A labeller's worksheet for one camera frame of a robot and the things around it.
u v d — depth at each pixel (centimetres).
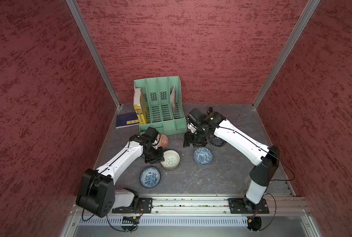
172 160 85
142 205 73
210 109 111
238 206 73
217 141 55
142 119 94
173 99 104
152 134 68
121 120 110
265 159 44
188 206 75
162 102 117
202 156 91
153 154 70
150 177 83
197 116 60
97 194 41
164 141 97
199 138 64
